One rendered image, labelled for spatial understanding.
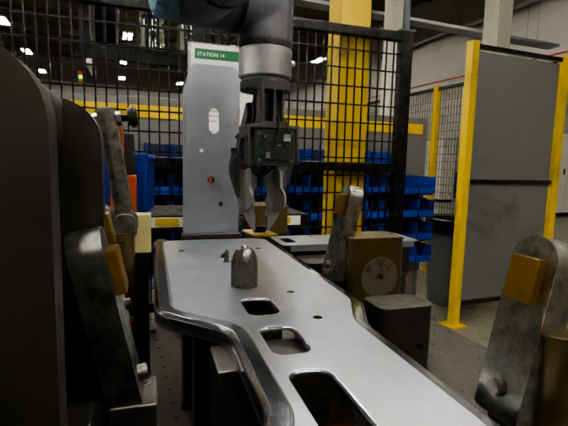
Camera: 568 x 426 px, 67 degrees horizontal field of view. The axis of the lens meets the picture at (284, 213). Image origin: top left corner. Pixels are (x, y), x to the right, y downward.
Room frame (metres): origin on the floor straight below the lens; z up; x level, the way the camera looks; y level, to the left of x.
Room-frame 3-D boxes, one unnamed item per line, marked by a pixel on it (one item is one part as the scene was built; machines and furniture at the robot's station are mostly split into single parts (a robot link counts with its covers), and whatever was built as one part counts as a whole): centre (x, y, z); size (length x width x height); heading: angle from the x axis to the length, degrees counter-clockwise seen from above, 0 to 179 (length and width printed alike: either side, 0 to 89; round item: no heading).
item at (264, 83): (0.61, 0.03, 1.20); 0.09 x 0.08 x 0.12; 17
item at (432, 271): (3.58, -1.46, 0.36); 0.50 x 0.50 x 0.73
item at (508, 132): (3.18, -1.67, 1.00); 1.04 x 0.14 x 2.00; 112
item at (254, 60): (0.62, 0.03, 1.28); 0.08 x 0.08 x 0.05
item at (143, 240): (0.66, 0.23, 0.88); 0.04 x 0.04 x 0.37; 17
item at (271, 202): (0.62, 0.01, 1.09); 0.06 x 0.03 x 0.09; 17
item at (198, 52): (1.18, 0.15, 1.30); 0.23 x 0.02 x 0.31; 107
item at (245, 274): (0.50, 0.05, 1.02); 0.03 x 0.03 x 0.07
